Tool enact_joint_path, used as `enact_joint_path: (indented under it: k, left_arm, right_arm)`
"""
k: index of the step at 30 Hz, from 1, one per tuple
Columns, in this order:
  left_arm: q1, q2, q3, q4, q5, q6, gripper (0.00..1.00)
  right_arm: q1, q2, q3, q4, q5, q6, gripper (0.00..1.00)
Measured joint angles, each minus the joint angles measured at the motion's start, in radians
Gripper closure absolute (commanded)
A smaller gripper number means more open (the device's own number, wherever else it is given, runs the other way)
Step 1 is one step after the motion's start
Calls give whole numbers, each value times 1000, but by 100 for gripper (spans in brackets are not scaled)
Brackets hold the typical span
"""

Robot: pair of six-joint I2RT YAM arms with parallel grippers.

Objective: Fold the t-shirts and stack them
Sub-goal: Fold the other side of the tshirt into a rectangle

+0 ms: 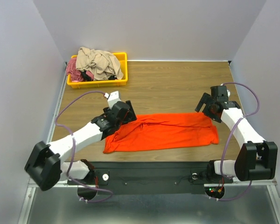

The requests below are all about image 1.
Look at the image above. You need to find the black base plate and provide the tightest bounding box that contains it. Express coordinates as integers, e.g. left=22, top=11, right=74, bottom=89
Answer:
left=70, top=159, right=233, bottom=195

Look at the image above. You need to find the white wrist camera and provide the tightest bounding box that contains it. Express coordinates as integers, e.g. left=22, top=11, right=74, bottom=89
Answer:
left=220, top=84, right=231, bottom=97
left=104, top=91, right=121, bottom=109

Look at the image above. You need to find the beige t shirt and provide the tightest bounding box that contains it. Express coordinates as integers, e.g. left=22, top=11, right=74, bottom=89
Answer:
left=76, top=47, right=124, bottom=81

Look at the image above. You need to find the black garment in bin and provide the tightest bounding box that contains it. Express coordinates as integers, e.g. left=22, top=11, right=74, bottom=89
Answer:
left=81, top=70, right=94, bottom=82

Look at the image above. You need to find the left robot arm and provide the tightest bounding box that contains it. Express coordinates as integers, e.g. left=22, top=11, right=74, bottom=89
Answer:
left=24, top=100, right=137, bottom=191

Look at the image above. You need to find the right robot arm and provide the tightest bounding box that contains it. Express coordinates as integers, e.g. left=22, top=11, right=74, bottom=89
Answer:
left=195, top=84, right=278, bottom=182

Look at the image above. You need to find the yellow plastic bin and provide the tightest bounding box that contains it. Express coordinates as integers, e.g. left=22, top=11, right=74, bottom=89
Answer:
left=66, top=52, right=128, bottom=89

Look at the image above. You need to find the orange t shirt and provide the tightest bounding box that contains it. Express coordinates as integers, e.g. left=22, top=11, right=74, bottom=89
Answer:
left=103, top=112, right=219, bottom=154

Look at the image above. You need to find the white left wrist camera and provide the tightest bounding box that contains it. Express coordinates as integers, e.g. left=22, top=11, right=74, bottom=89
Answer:
left=104, top=91, right=121, bottom=109

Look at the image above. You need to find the pink t shirt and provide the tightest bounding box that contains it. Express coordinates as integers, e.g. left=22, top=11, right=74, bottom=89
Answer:
left=66, top=57, right=84, bottom=83

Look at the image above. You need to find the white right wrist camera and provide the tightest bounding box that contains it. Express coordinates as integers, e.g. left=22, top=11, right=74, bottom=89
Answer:
left=220, top=84, right=231, bottom=97

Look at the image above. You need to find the aluminium frame rail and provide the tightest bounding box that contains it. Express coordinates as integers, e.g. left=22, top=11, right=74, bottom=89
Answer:
left=15, top=59, right=66, bottom=224

